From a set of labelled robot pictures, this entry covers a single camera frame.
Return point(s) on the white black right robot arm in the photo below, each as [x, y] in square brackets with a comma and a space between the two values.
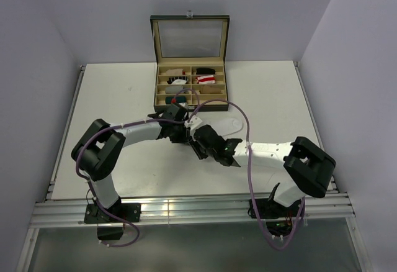
[309, 167]

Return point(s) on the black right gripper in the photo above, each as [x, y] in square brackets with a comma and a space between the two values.
[195, 145]

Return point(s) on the black compartment storage box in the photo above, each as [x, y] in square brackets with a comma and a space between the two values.
[181, 45]

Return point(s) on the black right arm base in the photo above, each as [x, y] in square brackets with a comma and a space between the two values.
[275, 220]

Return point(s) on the rolled grey sock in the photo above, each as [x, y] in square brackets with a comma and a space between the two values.
[176, 89]

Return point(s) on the rolled teal sock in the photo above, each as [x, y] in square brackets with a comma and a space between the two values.
[178, 99]

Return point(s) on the rolled black white sock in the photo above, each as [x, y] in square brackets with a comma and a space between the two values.
[178, 80]

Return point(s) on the aluminium table frame rail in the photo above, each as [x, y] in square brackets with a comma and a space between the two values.
[185, 210]

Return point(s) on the brown ribbed sock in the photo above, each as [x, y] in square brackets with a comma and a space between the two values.
[207, 89]

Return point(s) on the red white striped sock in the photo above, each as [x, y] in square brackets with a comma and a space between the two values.
[205, 79]

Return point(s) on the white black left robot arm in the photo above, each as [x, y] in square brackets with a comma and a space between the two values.
[98, 150]

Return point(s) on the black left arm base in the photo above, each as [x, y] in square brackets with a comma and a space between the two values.
[108, 227]

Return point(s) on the white sock black stripes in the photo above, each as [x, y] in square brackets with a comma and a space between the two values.
[227, 126]

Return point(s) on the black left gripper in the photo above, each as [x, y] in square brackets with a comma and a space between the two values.
[181, 139]

